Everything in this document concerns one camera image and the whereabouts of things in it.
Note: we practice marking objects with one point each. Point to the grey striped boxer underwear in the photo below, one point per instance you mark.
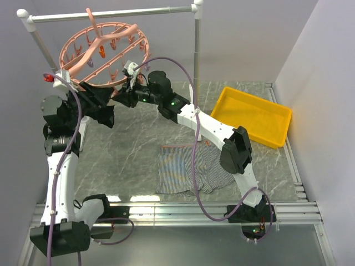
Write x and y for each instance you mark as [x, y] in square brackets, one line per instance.
[175, 172]

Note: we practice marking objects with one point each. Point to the pink round clip hanger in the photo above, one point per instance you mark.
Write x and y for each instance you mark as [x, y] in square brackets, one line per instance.
[97, 54]

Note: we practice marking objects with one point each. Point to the silver clothes rack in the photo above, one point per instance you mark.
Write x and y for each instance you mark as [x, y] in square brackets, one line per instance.
[29, 23]

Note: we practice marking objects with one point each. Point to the yellow plastic tray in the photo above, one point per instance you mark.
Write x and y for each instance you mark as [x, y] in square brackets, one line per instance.
[266, 122]

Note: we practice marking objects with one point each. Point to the black underwear white waistband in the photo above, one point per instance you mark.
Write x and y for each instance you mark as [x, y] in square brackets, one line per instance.
[104, 116]

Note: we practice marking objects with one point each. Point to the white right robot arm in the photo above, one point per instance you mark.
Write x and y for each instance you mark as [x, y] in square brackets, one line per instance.
[234, 143]

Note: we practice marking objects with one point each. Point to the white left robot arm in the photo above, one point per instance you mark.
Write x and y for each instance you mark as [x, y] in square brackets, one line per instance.
[63, 229]

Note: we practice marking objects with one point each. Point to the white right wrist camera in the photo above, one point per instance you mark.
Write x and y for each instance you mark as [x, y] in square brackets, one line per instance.
[131, 71]

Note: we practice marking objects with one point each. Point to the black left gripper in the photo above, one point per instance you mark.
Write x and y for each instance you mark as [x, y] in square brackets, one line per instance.
[97, 96]

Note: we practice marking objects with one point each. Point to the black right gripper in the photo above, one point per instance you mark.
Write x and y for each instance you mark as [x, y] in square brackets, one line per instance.
[126, 96]

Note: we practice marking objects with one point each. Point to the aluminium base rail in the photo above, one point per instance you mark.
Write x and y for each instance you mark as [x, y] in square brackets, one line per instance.
[190, 214]

